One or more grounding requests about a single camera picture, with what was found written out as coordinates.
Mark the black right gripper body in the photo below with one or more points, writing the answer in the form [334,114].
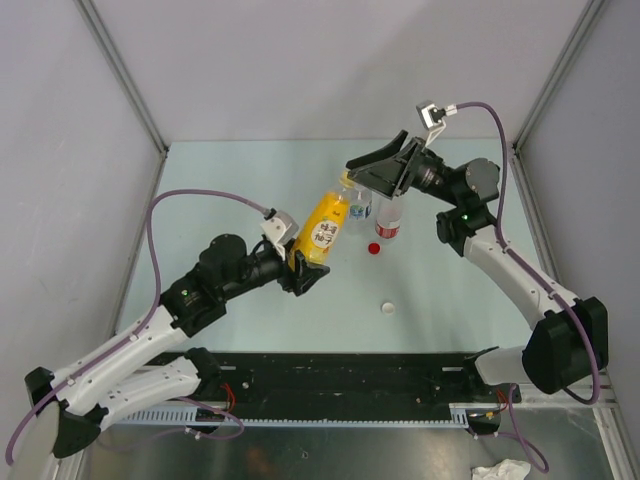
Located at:
[430,176]

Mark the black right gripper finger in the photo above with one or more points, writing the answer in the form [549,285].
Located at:
[385,152]
[383,177]

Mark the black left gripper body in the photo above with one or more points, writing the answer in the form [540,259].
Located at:
[276,268]

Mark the red label water bottle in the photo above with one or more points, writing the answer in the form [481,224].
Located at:
[388,218]

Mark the blue white label water bottle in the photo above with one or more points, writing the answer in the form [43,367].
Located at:
[360,207]

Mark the yellow bottle cap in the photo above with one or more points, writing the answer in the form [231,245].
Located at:
[346,181]

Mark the yellow juice bottle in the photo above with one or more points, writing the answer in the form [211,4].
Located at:
[323,226]

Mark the red bottle cap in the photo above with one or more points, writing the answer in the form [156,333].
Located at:
[374,248]

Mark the white bottle cap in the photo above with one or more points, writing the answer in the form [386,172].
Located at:
[388,308]

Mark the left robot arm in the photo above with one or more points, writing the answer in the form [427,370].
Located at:
[105,386]

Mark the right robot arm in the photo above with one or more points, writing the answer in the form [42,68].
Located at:
[569,335]

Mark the crumpled white tissue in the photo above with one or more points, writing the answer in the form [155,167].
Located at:
[507,469]

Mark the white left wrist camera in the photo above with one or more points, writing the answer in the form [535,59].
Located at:
[279,228]

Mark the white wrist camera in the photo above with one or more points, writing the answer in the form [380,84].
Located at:
[433,119]
[279,228]

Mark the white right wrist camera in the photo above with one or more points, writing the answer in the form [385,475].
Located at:
[433,119]

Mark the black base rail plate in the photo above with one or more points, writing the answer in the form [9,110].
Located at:
[341,387]

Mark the right aluminium frame post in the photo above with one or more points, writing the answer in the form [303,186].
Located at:
[577,40]

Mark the aluminium frame post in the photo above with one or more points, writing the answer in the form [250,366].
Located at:
[108,48]
[577,40]

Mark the left aluminium frame post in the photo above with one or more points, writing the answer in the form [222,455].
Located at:
[108,48]

